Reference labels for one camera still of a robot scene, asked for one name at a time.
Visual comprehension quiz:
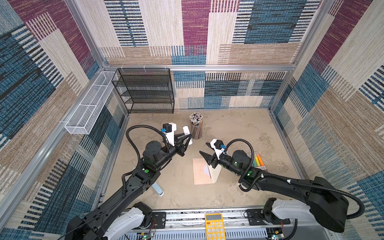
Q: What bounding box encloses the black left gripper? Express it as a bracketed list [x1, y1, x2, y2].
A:
[153, 132, 190, 172]

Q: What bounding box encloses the pink paper envelope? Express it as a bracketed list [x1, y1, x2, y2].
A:
[193, 159, 222, 185]

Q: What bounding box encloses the white glue stick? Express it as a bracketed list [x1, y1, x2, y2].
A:
[183, 126, 193, 145]

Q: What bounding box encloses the pink lined letter paper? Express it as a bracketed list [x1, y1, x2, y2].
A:
[204, 165, 211, 178]

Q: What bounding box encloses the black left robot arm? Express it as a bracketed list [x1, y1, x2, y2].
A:
[62, 123, 192, 240]

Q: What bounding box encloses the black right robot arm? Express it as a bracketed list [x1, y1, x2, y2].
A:
[200, 140, 366, 233]

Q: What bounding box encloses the pencil holder cup with pencils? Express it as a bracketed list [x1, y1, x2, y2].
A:
[190, 112, 203, 140]

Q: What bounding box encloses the highlighter marker pack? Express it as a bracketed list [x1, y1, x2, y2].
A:
[252, 154, 267, 171]

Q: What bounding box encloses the yellow calculator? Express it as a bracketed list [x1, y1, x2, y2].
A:
[205, 213, 226, 240]

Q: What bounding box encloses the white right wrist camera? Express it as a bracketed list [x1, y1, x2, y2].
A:
[210, 139, 226, 159]

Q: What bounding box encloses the black wire mesh shelf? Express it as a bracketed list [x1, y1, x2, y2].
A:
[112, 68, 175, 114]

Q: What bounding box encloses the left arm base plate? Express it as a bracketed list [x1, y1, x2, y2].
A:
[142, 212, 167, 230]

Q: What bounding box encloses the aluminium front rail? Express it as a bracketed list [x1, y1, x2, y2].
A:
[74, 206, 337, 240]

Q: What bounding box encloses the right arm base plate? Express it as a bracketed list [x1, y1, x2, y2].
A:
[244, 209, 291, 226]

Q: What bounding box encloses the white wire mesh basket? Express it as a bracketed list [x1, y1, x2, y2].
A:
[65, 71, 115, 135]

